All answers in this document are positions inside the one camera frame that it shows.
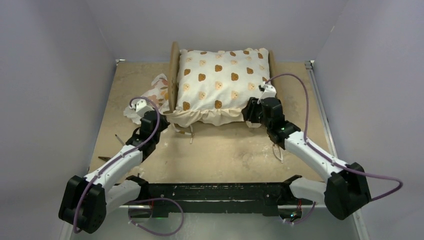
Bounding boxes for purple cable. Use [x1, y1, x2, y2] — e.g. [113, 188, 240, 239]
[264, 72, 404, 226]
[72, 96, 185, 237]

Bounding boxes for aluminium table frame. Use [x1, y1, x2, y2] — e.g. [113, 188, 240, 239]
[90, 61, 369, 240]

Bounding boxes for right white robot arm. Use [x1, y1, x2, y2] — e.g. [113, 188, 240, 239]
[241, 97, 372, 220]

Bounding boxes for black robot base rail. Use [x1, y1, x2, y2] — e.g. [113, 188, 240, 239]
[136, 182, 299, 218]

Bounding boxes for wooden pet bed frame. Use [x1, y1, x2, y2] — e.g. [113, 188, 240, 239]
[167, 41, 278, 115]

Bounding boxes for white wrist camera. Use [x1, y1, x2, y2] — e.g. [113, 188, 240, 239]
[129, 98, 155, 118]
[258, 84, 277, 102]

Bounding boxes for bear print white cushion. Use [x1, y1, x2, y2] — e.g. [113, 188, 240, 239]
[165, 47, 285, 164]

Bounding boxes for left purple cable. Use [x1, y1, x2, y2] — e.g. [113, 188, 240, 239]
[72, 96, 185, 237]

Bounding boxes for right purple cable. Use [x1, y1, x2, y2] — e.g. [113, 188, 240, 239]
[264, 72, 404, 226]

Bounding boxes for yellow handled pliers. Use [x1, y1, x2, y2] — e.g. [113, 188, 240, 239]
[97, 156, 111, 162]

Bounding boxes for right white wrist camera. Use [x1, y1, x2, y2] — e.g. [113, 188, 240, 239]
[258, 84, 277, 102]

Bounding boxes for floral print small pillow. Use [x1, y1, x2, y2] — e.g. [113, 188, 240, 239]
[123, 73, 170, 125]

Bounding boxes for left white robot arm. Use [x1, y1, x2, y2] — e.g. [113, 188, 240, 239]
[58, 110, 169, 234]

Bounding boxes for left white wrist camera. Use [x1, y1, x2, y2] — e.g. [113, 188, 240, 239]
[129, 98, 155, 118]

